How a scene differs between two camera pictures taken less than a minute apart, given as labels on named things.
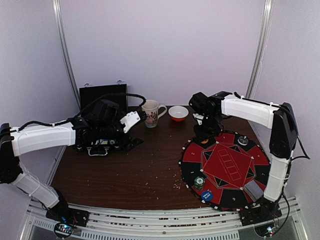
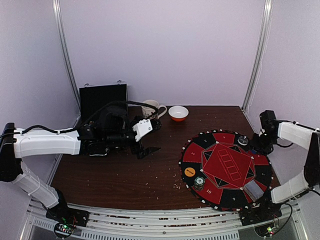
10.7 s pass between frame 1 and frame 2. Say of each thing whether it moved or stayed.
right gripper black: moved
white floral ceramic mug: stayed
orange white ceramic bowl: stayed
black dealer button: stayed
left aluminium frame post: stayed
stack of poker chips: stayed
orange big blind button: moved
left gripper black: moved
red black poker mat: stayed
